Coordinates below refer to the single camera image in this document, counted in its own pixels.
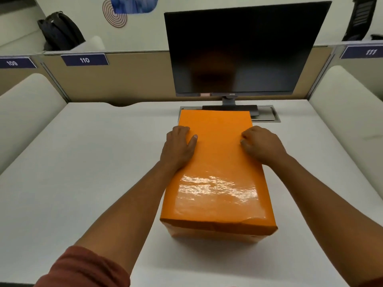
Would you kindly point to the person's left hand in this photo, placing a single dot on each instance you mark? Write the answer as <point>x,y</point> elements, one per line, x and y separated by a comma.
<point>175,150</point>

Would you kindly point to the person's right hand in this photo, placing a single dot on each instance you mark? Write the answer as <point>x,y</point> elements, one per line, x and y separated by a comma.
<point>263,146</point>

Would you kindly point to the person's right fingers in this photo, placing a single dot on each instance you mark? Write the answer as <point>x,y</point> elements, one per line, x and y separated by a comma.
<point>246,138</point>

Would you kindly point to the person's left thumb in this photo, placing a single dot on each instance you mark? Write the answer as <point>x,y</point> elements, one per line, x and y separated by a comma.
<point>192,141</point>

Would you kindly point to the orange box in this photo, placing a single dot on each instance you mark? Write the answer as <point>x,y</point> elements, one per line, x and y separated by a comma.
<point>217,182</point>

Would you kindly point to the person's right forearm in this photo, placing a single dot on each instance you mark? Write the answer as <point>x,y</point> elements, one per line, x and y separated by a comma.
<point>329,218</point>

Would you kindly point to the person's left forearm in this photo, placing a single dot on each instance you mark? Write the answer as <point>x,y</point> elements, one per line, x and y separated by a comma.
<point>125,215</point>

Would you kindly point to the grey monitor stand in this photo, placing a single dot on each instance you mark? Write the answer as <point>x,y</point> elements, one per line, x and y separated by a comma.
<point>232,104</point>

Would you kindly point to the black computer monitor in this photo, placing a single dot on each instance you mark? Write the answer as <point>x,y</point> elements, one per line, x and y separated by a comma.
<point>239,50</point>

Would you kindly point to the beige desk partition panel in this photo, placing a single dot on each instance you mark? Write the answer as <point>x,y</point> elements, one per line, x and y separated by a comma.
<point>119,77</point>

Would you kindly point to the white side divider panel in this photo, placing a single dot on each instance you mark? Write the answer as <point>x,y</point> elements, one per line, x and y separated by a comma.
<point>27,113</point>
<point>350,122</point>

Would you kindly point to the blue desk number label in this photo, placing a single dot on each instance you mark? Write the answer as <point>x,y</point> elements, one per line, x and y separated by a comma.
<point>84,60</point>
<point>16,63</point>
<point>363,52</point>

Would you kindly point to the red sleeve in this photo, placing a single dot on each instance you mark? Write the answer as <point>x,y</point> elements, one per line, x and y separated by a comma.
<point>83,269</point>

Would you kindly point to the black backpack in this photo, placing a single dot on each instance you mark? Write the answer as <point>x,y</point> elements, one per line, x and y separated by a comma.
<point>59,31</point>

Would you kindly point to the brown spiral wall sticker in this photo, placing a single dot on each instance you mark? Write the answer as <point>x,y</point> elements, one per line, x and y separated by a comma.
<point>115,14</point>

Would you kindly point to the blue wall sticker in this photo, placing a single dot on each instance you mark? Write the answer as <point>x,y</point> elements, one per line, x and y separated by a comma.
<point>133,4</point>

